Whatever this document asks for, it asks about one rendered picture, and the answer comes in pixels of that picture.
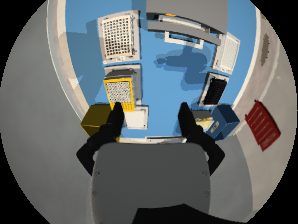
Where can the blue bin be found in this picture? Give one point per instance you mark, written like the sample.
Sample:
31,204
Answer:
223,116

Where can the yellow waste bin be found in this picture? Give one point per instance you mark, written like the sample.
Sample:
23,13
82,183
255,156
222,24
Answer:
96,116

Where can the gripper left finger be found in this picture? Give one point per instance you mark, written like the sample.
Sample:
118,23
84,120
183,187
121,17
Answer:
107,133

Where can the blue bench mat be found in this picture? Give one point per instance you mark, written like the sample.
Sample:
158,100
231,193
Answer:
170,73

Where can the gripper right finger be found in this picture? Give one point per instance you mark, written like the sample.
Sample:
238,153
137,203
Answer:
189,127

